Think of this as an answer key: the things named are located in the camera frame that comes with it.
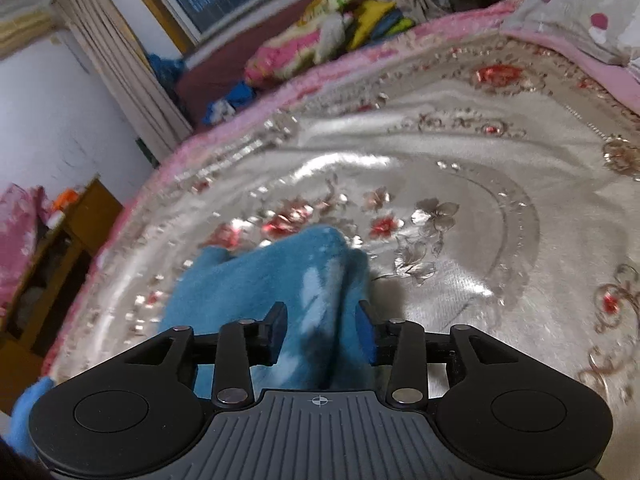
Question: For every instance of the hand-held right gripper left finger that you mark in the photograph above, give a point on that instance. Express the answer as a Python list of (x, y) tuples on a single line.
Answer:
[(274, 332)]

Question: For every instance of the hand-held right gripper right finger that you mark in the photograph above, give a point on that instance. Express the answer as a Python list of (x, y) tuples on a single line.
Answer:
[(364, 332)]

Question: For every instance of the blue fleece garment white flowers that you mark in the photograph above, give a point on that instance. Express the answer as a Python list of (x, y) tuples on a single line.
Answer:
[(235, 285)]

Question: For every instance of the floral satin bedspread pink border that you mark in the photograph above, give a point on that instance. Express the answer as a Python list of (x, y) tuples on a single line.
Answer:
[(450, 200)]

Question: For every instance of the wooden cabinet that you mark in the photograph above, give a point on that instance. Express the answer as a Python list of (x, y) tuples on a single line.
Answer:
[(90, 220)]

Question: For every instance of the blue crumpled cloth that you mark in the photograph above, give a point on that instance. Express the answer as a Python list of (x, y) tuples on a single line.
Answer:
[(232, 100)]

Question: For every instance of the orange plastic item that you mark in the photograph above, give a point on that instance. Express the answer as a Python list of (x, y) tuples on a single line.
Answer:
[(67, 199)]

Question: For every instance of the maroon sofa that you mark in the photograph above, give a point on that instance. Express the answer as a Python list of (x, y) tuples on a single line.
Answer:
[(220, 67)]

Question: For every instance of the pink yellow floral folded quilt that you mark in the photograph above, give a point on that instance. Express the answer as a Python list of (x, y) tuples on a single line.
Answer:
[(285, 52)]

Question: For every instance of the blue hanging bag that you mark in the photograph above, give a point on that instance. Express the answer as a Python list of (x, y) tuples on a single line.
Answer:
[(167, 70)]

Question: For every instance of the white cloth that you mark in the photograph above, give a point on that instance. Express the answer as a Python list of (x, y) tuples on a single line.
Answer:
[(334, 32)]

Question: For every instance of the blue green folded cloth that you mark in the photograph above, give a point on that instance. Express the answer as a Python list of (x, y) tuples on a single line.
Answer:
[(400, 25)]

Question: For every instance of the yellow folded cloth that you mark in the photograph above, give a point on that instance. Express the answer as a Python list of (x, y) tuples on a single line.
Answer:
[(372, 20)]

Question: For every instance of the white pillow pink spots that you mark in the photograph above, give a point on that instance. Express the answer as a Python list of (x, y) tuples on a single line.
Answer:
[(565, 10)]

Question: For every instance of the beige curtain valance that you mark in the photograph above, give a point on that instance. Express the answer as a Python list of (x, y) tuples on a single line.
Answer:
[(30, 20)]

